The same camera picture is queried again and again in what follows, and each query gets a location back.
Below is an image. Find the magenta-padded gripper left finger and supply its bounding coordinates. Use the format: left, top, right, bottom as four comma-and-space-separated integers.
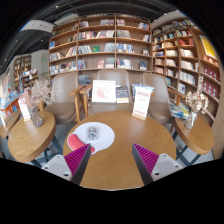
41, 143, 92, 186

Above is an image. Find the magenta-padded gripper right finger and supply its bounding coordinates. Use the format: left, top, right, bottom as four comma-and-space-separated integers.
131, 143, 184, 186

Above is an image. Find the white mouse pad red rest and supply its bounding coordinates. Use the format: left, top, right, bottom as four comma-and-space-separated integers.
67, 121, 116, 156

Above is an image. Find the beige wooden-armed armchair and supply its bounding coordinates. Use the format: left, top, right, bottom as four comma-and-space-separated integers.
141, 72, 186, 125
78, 68, 134, 118
43, 71, 84, 125

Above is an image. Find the round wooden side table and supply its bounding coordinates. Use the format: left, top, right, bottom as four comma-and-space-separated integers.
172, 114, 215, 166
0, 110, 22, 139
7, 109, 64, 168

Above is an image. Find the stack of colourful books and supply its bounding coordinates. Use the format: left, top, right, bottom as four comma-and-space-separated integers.
169, 102, 191, 120

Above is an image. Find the glass vase with pink flowers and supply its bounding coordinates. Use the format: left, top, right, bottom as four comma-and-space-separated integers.
19, 78, 56, 129

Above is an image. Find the white sign on wooden base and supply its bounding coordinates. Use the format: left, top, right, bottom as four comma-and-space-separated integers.
131, 87, 154, 121

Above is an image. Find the dark blue book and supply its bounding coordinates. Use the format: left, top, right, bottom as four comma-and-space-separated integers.
115, 85, 130, 105

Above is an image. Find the small white table sign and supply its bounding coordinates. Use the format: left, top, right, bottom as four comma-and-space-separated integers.
17, 97, 32, 123

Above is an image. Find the white framed floral picture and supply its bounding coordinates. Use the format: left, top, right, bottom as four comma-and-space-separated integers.
90, 79, 118, 104

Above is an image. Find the light blue book stack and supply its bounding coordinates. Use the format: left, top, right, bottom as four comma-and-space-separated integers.
131, 83, 155, 92

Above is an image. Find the distant wooden bookshelf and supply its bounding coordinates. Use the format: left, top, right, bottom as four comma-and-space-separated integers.
12, 54, 39, 91

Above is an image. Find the curved wooden bookshelf with books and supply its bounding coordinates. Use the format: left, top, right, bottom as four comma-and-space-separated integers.
151, 18, 223, 128

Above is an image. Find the wide wooden bookshelf with books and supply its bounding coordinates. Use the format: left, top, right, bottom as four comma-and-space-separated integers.
47, 13, 154, 76

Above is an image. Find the white ceiling panel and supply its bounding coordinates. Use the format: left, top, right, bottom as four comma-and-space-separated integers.
19, 19, 56, 34

